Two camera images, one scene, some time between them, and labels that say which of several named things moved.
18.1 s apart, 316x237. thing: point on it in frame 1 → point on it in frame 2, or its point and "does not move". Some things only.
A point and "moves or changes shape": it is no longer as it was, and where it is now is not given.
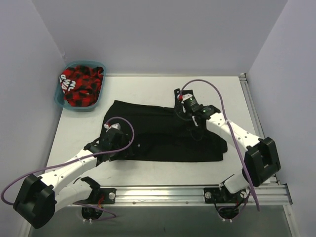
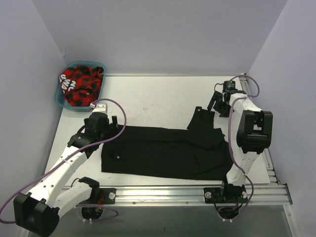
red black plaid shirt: [81, 84] does not move
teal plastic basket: [80, 85] does not move
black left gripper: [122, 142] → [108, 126]
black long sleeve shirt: [158, 134] moves or changes shape
